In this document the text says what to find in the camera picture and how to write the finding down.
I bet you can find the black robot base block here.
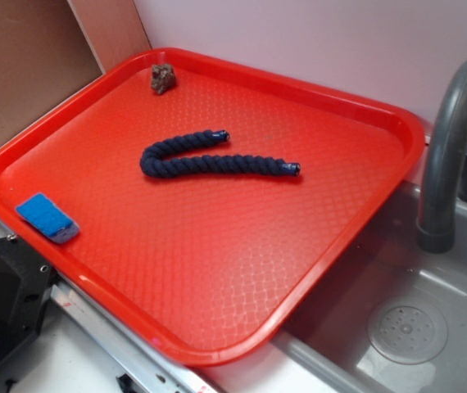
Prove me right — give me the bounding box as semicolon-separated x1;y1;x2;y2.
0;237;55;353

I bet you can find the grey curved faucet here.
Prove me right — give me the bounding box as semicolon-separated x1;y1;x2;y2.
416;61;467;253

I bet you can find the brown cardboard panel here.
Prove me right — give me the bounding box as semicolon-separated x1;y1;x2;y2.
0;1;151;146

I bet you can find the round sink drain cover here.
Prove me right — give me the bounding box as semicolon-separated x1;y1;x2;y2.
367;297;448;365

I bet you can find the small brown rock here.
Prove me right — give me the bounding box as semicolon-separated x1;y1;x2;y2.
151;63;177;95

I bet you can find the grey plastic sink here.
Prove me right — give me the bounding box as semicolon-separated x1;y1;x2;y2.
272;141;467;393

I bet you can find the blue sponge block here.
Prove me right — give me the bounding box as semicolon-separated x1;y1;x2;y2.
16;193;80;244

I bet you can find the dark blue twisted rope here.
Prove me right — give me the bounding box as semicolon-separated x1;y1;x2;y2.
139;129;302;180

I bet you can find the red plastic tray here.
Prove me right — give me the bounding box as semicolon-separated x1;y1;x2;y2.
0;48;425;366

